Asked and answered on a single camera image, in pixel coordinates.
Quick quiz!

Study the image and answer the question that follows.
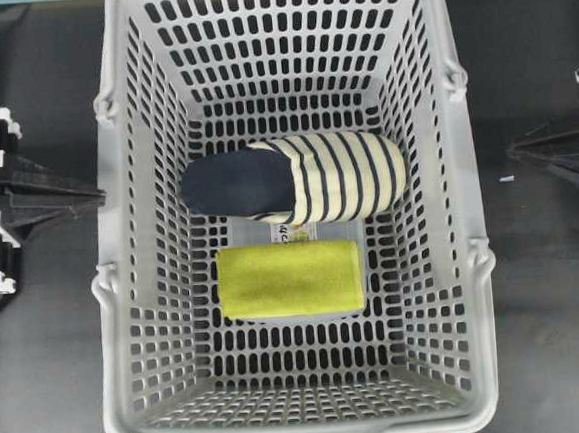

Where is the grey plastic shopping basket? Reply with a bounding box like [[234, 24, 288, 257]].
[[91, 0, 499, 433]]

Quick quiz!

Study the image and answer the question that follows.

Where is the white paper label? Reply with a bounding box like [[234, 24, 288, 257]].
[[270, 223, 317, 244]]

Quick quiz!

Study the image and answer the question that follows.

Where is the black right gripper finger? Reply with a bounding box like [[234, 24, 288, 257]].
[[508, 145, 579, 190], [509, 113, 579, 155]]

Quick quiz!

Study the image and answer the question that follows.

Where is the striped navy cream slipper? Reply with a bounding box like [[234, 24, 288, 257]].
[[180, 131, 407, 226]]

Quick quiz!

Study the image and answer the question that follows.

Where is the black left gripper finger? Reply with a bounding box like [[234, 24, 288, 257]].
[[3, 154, 102, 197], [10, 193, 106, 243]]

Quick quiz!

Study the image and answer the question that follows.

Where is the yellow-green folded cloth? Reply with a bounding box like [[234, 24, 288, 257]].
[[216, 239, 366, 321]]

